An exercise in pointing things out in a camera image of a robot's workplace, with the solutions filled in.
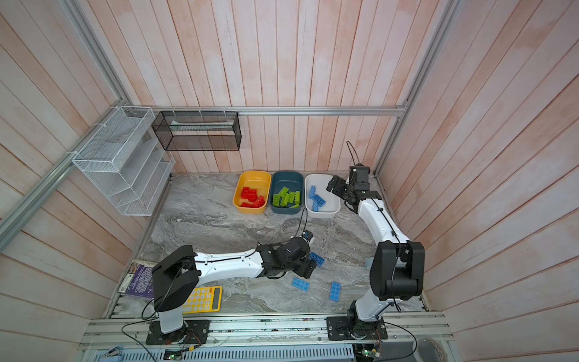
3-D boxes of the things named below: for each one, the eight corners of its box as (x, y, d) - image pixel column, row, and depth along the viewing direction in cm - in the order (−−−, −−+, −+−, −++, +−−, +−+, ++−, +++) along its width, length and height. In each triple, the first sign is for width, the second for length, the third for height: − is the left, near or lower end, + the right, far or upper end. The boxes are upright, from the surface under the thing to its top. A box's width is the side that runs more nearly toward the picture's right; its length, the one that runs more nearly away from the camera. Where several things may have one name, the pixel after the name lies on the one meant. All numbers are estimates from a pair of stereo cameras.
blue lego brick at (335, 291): (329, 299, 82) (330, 297, 80) (331, 283, 86) (331, 281, 84) (338, 301, 82) (339, 300, 80) (340, 285, 85) (341, 283, 84)
